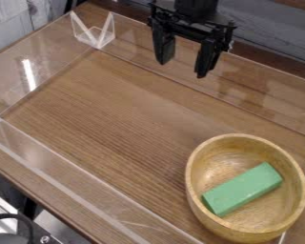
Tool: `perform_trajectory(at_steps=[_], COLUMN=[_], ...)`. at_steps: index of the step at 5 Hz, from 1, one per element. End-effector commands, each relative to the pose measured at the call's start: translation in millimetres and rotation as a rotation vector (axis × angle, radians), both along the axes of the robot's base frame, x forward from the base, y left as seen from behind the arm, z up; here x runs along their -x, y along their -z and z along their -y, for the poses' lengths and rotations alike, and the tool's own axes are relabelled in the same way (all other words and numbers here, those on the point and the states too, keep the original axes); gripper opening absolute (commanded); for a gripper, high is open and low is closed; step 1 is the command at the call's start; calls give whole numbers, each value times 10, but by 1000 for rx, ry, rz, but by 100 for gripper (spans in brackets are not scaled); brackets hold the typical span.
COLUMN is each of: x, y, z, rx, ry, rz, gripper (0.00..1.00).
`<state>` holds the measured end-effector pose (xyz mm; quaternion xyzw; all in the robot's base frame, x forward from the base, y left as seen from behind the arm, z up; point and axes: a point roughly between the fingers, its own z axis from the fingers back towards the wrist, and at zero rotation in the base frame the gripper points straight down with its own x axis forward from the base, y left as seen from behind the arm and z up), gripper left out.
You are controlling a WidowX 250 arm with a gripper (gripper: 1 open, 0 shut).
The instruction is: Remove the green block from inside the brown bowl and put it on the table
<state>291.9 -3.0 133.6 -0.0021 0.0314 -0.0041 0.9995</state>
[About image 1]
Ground green rectangular block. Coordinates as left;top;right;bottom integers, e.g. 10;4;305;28
201;162;284;217

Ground black cable lower left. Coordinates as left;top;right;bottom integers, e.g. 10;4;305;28
0;213;36;244

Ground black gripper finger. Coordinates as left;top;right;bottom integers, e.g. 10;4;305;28
152;22;176;65
194;39;221;78

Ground clear acrylic tray walls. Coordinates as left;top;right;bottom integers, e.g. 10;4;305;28
0;5;305;244

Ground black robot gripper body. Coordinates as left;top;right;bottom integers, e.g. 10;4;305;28
149;0;236;51

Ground clear acrylic corner bracket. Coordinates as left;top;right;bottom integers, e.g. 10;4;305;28
69;11;116;50

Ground brown wooden bowl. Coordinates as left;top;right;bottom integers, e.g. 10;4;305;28
184;133;305;244

